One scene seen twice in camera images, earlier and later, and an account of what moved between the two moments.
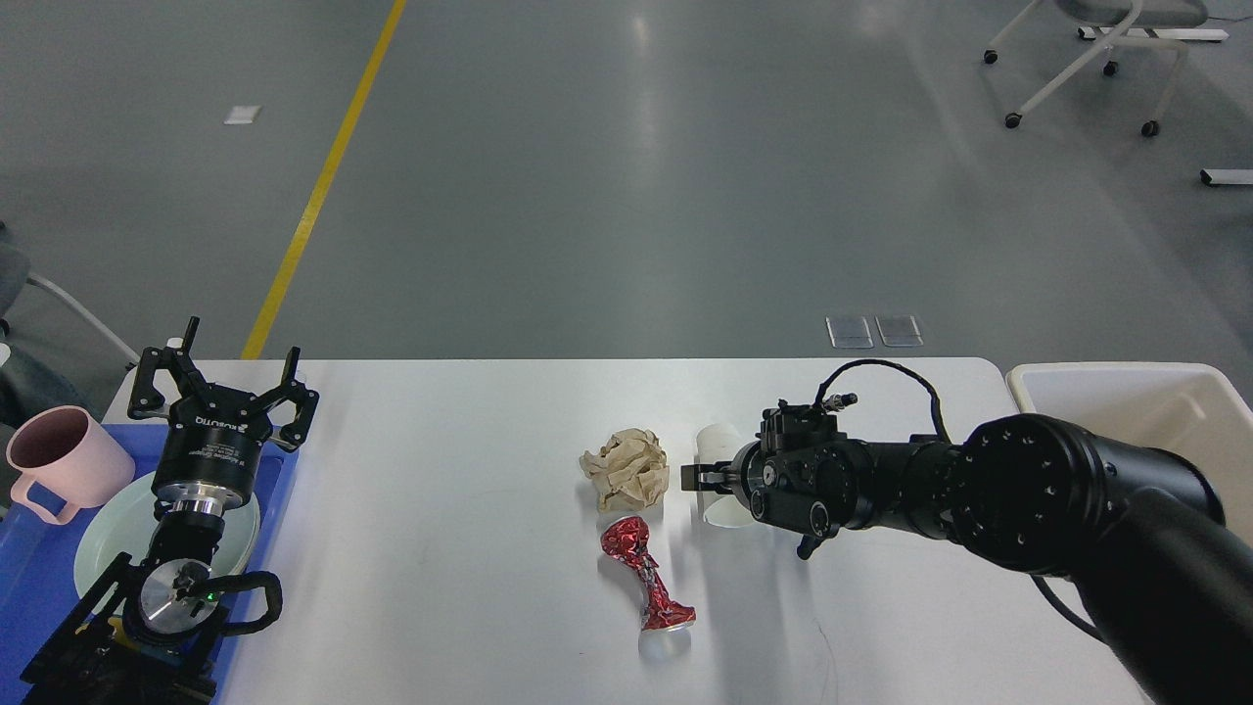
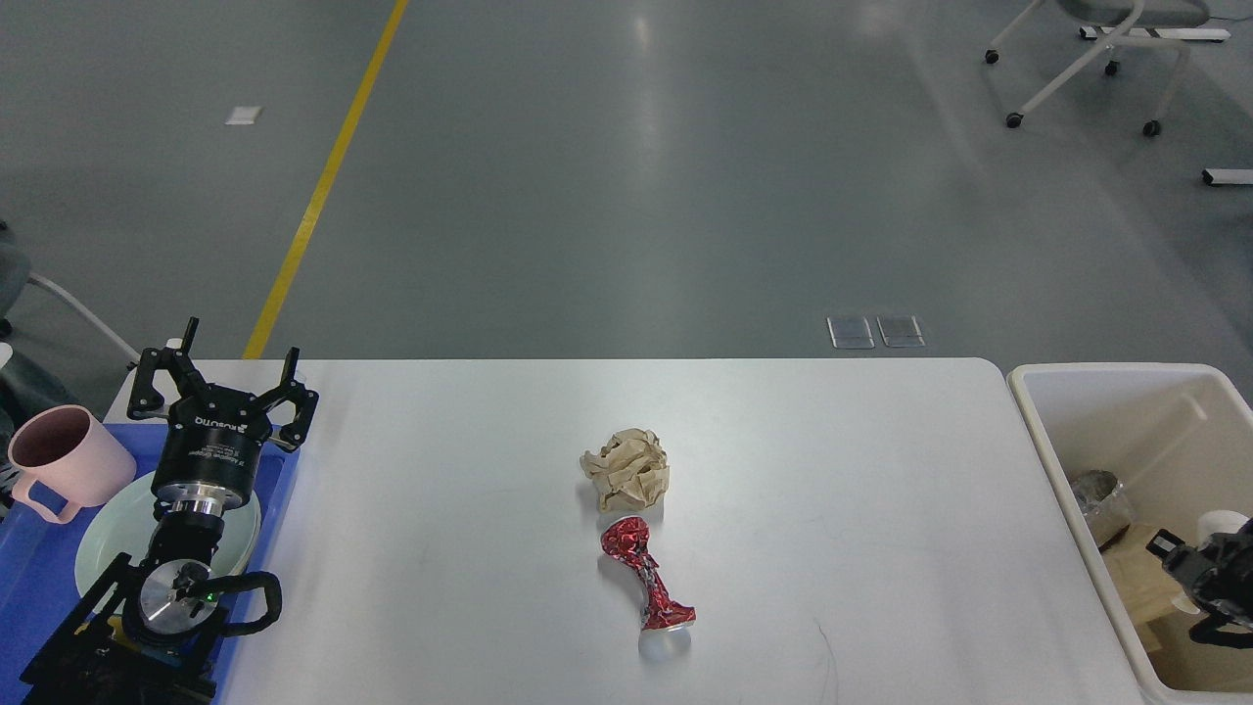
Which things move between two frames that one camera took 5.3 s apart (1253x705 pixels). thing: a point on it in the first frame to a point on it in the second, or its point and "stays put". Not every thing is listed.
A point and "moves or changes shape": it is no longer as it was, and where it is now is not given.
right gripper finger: [711, 468] to [1186, 564]
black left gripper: [209, 449] stays put
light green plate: [122, 520] stays put
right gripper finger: [690, 482] to [1206, 631]
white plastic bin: [1194, 409] stays put
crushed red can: [626, 540] stays put
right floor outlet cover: [898, 331] stays put
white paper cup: [718, 443] moves or changes shape
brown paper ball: [630, 470] stays put
